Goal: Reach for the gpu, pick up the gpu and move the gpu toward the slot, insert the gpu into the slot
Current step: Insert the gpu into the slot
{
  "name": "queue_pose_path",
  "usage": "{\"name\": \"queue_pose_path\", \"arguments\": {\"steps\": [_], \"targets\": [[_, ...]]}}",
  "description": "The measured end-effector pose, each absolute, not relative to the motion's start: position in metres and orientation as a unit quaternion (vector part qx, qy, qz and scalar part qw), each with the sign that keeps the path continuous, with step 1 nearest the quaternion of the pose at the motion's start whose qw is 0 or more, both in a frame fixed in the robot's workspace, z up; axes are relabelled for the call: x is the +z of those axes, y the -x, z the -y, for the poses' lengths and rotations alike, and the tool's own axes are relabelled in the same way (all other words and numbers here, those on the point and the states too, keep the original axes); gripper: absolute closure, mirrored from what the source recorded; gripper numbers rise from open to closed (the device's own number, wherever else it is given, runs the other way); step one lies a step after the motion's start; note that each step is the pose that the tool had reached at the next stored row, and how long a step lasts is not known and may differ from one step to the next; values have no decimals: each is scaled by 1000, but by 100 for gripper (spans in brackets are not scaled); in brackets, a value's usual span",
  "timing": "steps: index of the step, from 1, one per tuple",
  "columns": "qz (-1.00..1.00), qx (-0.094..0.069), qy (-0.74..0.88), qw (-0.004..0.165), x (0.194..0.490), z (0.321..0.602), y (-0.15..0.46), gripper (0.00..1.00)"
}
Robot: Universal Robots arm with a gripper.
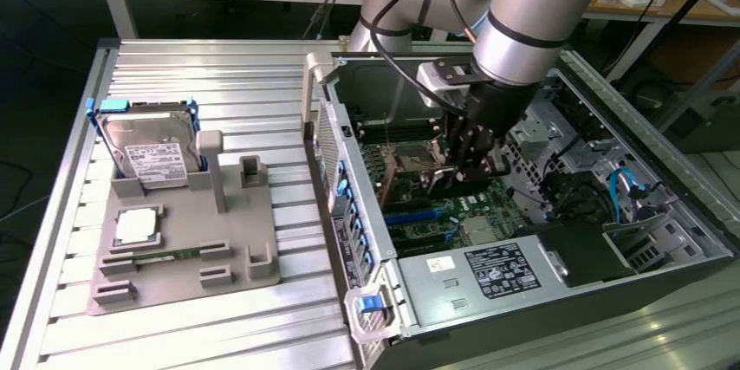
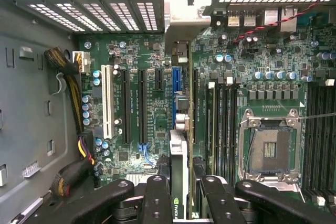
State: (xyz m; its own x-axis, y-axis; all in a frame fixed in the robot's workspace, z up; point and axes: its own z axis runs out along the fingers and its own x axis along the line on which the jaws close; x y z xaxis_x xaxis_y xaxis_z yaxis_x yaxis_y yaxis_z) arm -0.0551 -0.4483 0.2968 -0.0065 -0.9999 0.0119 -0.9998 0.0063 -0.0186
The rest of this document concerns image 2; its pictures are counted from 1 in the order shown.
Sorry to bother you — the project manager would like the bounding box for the black RAM slot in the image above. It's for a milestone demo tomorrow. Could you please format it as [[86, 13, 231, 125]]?
[[216, 82, 224, 180], [224, 82, 232, 180], [230, 82, 239, 180]]

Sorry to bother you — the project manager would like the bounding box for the long black expansion slot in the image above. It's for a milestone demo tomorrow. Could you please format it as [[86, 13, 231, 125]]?
[[121, 68, 132, 145], [192, 68, 198, 144], [138, 68, 148, 145]]

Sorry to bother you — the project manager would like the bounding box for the white expansion slot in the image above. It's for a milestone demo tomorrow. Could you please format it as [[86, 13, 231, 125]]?
[[101, 63, 116, 140]]

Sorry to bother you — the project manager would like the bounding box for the blue expansion slot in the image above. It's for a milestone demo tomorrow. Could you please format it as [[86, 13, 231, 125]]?
[[172, 66, 182, 128]]

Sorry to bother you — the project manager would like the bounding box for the short black expansion slot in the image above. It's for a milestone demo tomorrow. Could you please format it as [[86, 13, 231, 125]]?
[[155, 68, 164, 91]]

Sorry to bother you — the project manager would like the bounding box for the perforated metal slot cover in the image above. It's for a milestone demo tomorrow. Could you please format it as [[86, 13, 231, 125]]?
[[109, 2, 140, 32], [136, 2, 159, 31], [27, 3, 85, 33], [82, 3, 122, 32], [54, 3, 103, 33]]

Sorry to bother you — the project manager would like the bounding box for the silver chipset heatsink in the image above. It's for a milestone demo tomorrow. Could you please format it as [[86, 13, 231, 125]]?
[[125, 172, 160, 186]]

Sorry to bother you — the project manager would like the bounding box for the thin metal locking lever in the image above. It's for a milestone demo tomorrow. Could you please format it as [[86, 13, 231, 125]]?
[[299, 111, 336, 122], [243, 129, 257, 182]]

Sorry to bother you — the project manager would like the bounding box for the metal socket cover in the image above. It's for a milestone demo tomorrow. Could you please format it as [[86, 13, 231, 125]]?
[[251, 174, 300, 194]]

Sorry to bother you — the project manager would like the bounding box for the metal CPU socket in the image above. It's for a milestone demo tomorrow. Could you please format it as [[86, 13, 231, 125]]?
[[238, 108, 303, 186]]

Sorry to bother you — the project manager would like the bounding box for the green motherboard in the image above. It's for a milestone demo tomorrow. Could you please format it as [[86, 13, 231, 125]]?
[[75, 5, 336, 210]]

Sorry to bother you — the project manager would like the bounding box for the white power connector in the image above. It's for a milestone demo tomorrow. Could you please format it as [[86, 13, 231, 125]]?
[[71, 50, 90, 74]]

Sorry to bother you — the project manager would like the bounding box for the black open PC case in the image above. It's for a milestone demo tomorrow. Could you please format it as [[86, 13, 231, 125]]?
[[0, 0, 336, 224]]

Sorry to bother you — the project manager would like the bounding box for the metal rear port housing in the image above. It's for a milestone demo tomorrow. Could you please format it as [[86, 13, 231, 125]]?
[[263, 8, 279, 27], [227, 9, 242, 28], [243, 9, 257, 28], [280, 5, 298, 33]]

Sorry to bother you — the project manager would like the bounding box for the thin blue wire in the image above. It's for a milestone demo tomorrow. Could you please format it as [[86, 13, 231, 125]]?
[[137, 142, 159, 167]]

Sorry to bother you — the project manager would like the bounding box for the braided power cable bundle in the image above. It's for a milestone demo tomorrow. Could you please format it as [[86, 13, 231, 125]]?
[[44, 46, 103, 201]]

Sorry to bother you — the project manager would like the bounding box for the red and black twisted wire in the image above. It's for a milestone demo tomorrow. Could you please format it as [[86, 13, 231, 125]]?
[[233, 0, 336, 44]]

